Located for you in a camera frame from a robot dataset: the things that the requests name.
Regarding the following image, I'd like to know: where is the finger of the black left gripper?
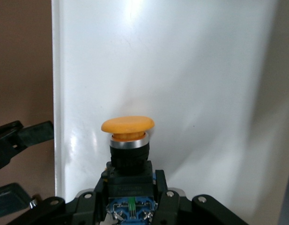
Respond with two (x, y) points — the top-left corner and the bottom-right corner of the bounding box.
(0, 120), (53, 174)
(0, 183), (39, 220)

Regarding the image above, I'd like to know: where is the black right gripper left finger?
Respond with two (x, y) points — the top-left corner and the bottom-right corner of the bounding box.
(8, 175), (110, 225)

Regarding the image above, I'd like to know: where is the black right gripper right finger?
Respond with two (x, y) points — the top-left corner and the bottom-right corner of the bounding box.
(153, 169), (250, 225)

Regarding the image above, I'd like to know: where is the yellow mushroom push button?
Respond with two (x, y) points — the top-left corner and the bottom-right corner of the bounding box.
(101, 116), (159, 223)

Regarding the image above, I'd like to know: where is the white cabinet drawer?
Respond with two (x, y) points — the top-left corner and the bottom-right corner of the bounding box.
(51, 0), (289, 225)

